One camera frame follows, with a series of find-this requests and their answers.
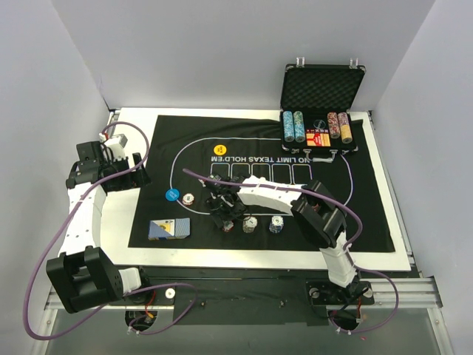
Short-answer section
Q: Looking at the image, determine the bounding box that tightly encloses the red white chip stack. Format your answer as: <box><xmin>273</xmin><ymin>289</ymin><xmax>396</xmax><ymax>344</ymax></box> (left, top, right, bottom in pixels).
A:
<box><xmin>222</xmin><ymin>220</ymin><xmax>234</xmax><ymax>232</ymax></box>

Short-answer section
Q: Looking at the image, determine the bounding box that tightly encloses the grey white chip stack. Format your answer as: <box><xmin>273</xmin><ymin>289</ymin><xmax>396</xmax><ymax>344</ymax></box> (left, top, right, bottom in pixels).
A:
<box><xmin>242</xmin><ymin>216</ymin><xmax>258</xmax><ymax>234</ymax></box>

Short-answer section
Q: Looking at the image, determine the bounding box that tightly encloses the blue round button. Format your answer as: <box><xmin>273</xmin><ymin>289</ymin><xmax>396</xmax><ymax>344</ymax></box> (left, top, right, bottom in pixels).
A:
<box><xmin>165</xmin><ymin>188</ymin><xmax>180</xmax><ymax>202</ymax></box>

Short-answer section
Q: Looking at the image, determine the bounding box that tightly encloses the red white single chip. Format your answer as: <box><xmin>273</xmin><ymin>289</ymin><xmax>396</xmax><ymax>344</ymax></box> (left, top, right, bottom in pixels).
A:
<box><xmin>182</xmin><ymin>193</ymin><xmax>195</xmax><ymax>206</ymax></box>

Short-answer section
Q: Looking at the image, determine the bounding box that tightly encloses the yellow dealer button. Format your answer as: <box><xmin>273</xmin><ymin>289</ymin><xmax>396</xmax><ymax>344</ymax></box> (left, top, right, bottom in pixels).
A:
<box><xmin>213</xmin><ymin>144</ymin><xmax>227</xmax><ymax>156</ymax></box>

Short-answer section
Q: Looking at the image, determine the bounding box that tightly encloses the blue white chip stack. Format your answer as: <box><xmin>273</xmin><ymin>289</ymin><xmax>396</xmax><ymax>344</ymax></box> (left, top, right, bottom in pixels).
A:
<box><xmin>268</xmin><ymin>215</ymin><xmax>284</xmax><ymax>234</ymax></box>

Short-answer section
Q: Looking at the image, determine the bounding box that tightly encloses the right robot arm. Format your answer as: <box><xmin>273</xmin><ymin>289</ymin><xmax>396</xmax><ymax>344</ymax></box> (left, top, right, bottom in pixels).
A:
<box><xmin>199</xmin><ymin>175</ymin><xmax>357</xmax><ymax>302</ymax></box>

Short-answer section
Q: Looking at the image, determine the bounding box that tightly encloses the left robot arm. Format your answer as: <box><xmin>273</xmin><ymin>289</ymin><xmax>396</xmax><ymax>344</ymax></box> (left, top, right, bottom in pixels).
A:
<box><xmin>46</xmin><ymin>134</ymin><xmax>152</xmax><ymax>314</ymax></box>

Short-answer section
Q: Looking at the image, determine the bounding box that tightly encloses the black poker table mat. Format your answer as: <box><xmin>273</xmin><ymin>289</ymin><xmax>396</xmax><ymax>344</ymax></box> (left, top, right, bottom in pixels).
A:
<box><xmin>129</xmin><ymin>116</ymin><xmax>395</xmax><ymax>253</ymax></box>

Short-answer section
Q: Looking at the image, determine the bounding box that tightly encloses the blue playing card deck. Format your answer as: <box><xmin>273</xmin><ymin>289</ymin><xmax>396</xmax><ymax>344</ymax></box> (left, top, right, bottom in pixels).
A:
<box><xmin>148</xmin><ymin>217</ymin><xmax>191</xmax><ymax>240</ymax></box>

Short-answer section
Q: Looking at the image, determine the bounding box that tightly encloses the blue chip row left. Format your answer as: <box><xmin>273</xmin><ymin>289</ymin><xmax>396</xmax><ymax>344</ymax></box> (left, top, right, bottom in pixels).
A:
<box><xmin>282</xmin><ymin>111</ymin><xmax>295</xmax><ymax>143</ymax></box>

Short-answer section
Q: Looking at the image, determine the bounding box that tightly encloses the blue chip row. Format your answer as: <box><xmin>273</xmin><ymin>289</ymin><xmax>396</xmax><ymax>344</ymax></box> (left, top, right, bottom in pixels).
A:
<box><xmin>293</xmin><ymin>111</ymin><xmax>305</xmax><ymax>143</ymax></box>
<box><xmin>282</xmin><ymin>111</ymin><xmax>295</xmax><ymax>143</ymax></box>

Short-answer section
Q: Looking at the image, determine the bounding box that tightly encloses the blue chip row right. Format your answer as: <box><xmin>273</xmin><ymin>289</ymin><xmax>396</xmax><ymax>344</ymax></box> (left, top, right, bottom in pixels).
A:
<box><xmin>293</xmin><ymin>111</ymin><xmax>305</xmax><ymax>143</ymax></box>

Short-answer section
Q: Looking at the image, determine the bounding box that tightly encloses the red orange card deck box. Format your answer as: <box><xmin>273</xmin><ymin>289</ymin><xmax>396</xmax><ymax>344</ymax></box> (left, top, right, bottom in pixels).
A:
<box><xmin>306</xmin><ymin>132</ymin><xmax>331</xmax><ymax>147</ymax></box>

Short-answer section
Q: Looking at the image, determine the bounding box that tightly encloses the clear round button in case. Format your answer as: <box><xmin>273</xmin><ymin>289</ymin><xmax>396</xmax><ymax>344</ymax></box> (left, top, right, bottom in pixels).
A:
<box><xmin>313</xmin><ymin>119</ymin><xmax>326</xmax><ymax>129</ymax></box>

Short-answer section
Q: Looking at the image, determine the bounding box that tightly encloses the red chip row in case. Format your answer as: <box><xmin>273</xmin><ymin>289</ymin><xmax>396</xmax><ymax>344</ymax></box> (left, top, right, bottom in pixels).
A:
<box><xmin>327</xmin><ymin>112</ymin><xmax>341</xmax><ymax>139</ymax></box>

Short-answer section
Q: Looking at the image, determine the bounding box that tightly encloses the tan chip row in case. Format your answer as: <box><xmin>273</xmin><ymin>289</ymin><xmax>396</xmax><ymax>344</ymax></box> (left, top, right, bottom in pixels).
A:
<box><xmin>337</xmin><ymin>112</ymin><xmax>353</xmax><ymax>144</ymax></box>

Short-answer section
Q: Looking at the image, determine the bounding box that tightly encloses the black poker chip case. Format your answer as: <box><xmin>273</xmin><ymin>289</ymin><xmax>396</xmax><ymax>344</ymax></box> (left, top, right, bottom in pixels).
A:
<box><xmin>279</xmin><ymin>56</ymin><xmax>366</xmax><ymax>163</ymax></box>

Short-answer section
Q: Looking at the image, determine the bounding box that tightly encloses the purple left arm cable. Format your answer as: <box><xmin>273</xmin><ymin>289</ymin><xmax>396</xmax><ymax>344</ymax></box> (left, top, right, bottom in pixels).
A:
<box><xmin>24</xmin><ymin>121</ymin><xmax>199</xmax><ymax>339</ymax></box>

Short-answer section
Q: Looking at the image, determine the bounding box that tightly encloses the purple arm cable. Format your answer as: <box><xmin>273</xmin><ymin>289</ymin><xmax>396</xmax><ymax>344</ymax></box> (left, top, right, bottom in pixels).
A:
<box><xmin>183</xmin><ymin>168</ymin><xmax>400</xmax><ymax>336</ymax></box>
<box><xmin>24</xmin><ymin>121</ymin><xmax>199</xmax><ymax>339</ymax></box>

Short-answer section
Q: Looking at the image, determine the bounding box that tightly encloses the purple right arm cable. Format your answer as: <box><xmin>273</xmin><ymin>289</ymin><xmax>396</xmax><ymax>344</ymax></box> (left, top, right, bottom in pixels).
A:
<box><xmin>183</xmin><ymin>168</ymin><xmax>400</xmax><ymax>336</ymax></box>

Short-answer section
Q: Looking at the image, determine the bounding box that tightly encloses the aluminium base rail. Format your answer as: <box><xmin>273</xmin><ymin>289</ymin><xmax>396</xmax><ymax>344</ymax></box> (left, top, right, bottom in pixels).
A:
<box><xmin>44</xmin><ymin>275</ymin><xmax>443</xmax><ymax>311</ymax></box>

